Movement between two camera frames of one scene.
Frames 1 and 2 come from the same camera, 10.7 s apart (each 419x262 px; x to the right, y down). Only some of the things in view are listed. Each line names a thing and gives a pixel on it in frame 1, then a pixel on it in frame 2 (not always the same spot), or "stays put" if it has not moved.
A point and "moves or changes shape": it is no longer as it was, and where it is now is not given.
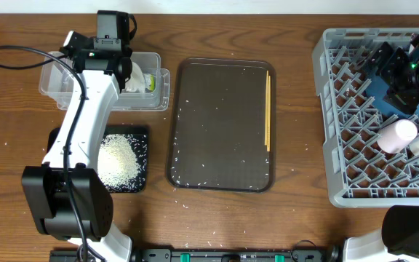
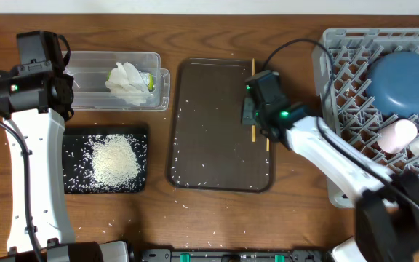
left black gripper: (128, 52) → (67, 79)
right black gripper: (395, 57) → (249, 116)
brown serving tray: (217, 134) stays put
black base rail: (324, 254) stays put
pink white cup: (396, 136) stays put
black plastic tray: (123, 164) stays put
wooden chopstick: (266, 109) moves or changes shape
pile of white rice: (118, 163) stays put
